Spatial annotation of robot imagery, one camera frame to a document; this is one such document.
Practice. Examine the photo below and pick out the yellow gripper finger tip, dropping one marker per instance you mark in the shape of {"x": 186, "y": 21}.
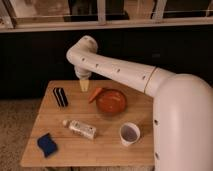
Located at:
{"x": 84, "y": 85}

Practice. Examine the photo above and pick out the black white striped eraser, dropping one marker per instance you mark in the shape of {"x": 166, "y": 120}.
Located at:
{"x": 60, "y": 96}

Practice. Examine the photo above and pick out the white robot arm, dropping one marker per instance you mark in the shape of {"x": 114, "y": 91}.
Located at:
{"x": 182, "y": 106}

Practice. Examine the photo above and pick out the orange carrot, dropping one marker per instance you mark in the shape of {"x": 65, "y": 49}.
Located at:
{"x": 94, "y": 94}

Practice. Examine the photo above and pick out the orange bowl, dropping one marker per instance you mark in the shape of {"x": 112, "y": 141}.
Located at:
{"x": 111, "y": 102}

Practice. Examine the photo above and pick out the wooden table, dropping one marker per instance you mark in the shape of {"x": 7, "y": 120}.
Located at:
{"x": 106, "y": 148}

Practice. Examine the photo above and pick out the dark cabinet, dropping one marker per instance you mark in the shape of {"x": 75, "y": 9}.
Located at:
{"x": 29, "y": 60}

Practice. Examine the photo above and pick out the white paper cup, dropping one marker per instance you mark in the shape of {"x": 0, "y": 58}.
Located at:
{"x": 129, "y": 133}

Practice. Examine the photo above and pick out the blue sponge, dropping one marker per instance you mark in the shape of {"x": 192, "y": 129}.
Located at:
{"x": 47, "y": 145}

